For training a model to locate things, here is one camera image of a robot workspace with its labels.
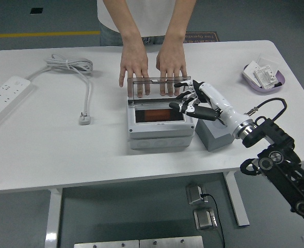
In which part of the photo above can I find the person's torso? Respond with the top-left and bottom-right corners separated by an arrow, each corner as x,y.
97,0 -> 196,47

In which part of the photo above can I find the smoky transparent box lid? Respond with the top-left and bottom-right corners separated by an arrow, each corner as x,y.
127,75 -> 193,101

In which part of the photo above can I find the black floor sign mat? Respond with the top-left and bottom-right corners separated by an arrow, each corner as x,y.
184,31 -> 220,44

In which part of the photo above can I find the grey plastic electrical box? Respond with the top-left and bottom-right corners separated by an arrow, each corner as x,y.
127,98 -> 196,150

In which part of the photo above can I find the grey cube battery holder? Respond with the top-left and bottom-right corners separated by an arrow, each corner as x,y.
194,117 -> 236,152

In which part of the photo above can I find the black floor cable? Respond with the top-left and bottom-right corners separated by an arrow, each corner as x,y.
200,192 -> 226,248

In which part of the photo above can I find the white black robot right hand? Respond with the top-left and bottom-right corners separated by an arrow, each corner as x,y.
168,80 -> 247,137

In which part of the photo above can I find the white table leg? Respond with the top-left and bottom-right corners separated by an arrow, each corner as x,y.
223,172 -> 250,227
44,188 -> 63,248

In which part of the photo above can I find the grey metal plate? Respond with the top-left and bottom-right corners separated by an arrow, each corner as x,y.
73,239 -> 140,248
139,235 -> 204,248

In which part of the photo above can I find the metal floor socket box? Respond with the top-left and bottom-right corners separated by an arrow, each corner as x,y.
193,208 -> 218,231
185,182 -> 207,206

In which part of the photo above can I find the white power strip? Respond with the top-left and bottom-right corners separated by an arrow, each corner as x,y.
0,75 -> 35,131

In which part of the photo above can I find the person's left hand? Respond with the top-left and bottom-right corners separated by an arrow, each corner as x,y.
155,44 -> 188,97

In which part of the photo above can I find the purple plastic tray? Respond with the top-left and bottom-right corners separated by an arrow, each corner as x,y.
242,61 -> 288,96

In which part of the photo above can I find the white power cable with plug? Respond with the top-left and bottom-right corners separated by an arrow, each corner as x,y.
25,52 -> 94,126

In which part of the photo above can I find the orange cylindrical battery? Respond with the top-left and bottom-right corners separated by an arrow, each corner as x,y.
140,109 -> 173,122

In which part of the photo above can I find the person's right hand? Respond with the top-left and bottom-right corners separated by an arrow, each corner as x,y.
118,44 -> 151,98

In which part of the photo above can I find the white printed socket panel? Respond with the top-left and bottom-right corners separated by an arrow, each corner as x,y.
253,64 -> 280,89

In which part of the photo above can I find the clear square plastic packet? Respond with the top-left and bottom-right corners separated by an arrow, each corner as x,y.
256,53 -> 281,70

